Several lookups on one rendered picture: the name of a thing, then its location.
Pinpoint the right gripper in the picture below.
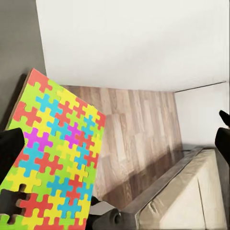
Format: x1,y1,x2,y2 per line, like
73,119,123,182
219,110,230,127

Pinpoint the jigsaw puzzle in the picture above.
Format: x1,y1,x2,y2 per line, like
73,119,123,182
0,69,106,230

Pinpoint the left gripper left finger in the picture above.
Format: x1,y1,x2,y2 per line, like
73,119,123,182
0,128,25,185

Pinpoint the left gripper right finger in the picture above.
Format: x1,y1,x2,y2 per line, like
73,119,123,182
214,127,230,166

